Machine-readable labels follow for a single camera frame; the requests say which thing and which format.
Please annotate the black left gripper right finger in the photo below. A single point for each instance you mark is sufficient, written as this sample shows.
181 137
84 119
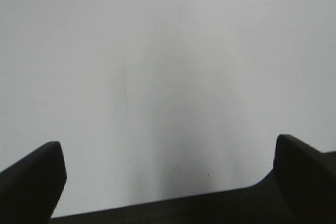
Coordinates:
306 178

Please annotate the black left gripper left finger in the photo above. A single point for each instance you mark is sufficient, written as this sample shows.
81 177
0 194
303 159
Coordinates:
31 187

